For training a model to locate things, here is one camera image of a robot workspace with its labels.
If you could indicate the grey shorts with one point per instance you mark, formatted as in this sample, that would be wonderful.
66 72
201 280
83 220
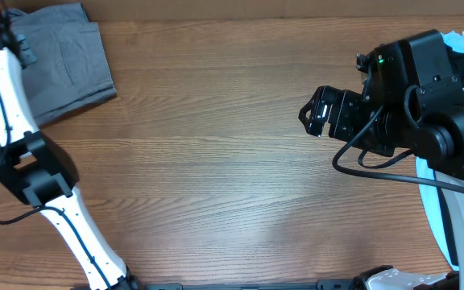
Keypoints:
71 70

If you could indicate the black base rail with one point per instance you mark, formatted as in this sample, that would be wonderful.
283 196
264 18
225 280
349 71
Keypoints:
340 284

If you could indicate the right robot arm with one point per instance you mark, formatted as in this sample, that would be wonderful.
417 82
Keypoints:
411 112

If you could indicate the light blue t-shirt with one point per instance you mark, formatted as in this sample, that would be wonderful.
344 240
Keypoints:
432 198

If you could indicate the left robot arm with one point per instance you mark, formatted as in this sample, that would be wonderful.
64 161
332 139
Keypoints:
42 175

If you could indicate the black polo shirt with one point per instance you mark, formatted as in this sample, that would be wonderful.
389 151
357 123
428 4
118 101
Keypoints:
457 62

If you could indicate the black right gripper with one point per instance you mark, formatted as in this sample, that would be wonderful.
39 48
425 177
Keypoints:
318 105

